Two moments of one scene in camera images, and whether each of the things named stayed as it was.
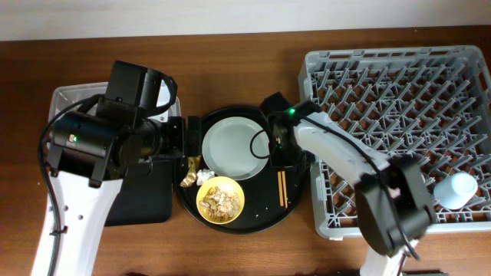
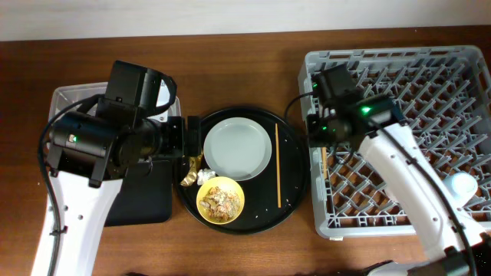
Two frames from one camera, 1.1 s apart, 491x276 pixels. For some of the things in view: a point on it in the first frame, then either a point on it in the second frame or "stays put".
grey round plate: [235, 148] stays put
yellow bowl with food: [220, 200] stays put
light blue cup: [456, 191] stays put
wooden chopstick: [284, 181] -> [324, 162]
